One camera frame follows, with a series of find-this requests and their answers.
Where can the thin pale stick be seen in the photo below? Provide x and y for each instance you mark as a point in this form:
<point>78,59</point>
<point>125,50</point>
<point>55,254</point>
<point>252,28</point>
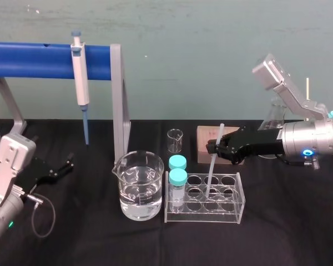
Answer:
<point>308,88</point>

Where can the white stirring rod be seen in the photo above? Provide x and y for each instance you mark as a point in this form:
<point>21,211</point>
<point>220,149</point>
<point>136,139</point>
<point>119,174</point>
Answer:
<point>211,171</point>

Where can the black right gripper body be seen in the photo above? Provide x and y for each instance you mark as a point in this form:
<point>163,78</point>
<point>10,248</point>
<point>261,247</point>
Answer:
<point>263,142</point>

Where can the glass conical flask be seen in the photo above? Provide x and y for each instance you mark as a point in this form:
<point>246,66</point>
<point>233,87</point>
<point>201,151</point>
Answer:
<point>273,119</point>

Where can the black table cloth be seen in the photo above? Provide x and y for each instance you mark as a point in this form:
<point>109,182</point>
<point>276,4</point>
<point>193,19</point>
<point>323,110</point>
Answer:
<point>266,227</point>

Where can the small empty glass beaker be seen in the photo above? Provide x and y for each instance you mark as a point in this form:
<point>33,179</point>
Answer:
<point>174,142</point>

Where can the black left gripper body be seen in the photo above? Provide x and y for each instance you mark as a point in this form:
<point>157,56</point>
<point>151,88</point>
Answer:
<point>40,173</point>

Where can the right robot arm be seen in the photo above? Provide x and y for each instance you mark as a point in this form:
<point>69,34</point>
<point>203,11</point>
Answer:
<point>299,138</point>

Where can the wooden block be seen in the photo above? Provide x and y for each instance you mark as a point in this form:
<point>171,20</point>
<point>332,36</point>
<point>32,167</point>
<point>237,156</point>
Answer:
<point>204,138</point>

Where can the blue and grey pipette stand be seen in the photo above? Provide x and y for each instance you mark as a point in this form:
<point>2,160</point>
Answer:
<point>44,59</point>

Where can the white and blue pipette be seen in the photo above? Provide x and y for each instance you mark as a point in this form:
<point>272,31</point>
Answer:
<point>80,80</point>

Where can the large glass beaker with water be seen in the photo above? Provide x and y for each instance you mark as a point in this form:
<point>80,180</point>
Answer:
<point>140,194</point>

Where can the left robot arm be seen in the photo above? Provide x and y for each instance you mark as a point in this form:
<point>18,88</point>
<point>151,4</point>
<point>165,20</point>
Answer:
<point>8,180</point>

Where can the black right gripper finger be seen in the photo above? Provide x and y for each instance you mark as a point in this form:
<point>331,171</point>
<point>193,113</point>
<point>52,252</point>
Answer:
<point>230,140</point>
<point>236,155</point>

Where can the teal capped sample tube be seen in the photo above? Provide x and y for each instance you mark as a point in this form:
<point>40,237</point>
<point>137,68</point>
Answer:
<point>177,178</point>
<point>177,161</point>

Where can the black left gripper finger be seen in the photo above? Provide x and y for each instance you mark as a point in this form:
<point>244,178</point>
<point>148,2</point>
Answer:
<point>65,171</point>
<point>69,160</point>

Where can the clear acrylic tube rack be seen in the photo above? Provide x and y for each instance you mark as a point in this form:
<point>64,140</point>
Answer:
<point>227,205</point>

